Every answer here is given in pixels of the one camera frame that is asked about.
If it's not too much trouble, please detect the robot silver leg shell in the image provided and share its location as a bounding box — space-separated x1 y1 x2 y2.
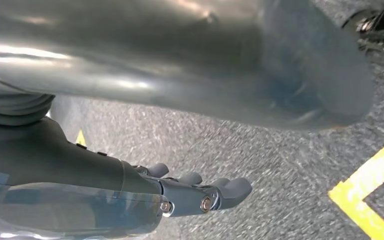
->
0 0 376 131

